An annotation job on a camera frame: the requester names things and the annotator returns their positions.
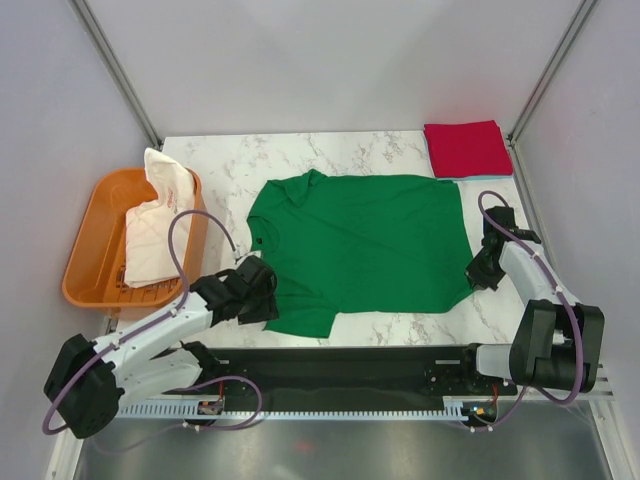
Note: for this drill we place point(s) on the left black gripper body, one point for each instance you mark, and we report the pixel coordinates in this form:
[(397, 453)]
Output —
[(260, 306)]

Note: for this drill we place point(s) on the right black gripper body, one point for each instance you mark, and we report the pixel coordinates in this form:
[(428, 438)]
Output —
[(484, 272)]

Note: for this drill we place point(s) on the green t shirt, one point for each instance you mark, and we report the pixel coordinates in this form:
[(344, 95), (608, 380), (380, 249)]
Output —
[(360, 244)]

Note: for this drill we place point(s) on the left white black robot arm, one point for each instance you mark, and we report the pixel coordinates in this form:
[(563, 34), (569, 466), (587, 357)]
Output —
[(91, 380)]

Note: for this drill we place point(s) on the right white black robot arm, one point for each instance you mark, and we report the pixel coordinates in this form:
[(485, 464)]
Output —
[(558, 336)]

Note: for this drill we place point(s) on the folded light blue t shirt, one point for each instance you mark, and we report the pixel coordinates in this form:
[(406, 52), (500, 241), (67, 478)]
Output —
[(470, 177)]

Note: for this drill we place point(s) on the white crumpled t shirt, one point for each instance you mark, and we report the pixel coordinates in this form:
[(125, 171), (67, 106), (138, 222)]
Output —
[(148, 254)]

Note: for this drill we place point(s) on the folded red t shirt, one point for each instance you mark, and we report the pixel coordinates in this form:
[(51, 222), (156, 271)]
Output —
[(474, 129)]

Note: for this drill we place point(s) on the orange plastic basket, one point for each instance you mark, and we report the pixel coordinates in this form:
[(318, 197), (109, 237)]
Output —
[(94, 276)]

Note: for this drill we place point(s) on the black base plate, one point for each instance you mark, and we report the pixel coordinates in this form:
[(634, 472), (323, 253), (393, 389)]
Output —
[(350, 376)]

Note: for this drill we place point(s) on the white slotted cable duct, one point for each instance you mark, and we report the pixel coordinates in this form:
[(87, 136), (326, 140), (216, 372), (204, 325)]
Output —
[(201, 408)]

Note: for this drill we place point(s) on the right aluminium corner post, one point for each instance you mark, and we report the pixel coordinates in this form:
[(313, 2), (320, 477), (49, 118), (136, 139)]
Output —
[(558, 57)]

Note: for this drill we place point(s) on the aluminium corner post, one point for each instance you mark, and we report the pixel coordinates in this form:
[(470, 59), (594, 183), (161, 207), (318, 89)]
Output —
[(558, 57), (108, 56)]

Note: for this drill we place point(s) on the left aluminium corner post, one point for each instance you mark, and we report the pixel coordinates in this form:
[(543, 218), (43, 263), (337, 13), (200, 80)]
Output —
[(108, 56)]

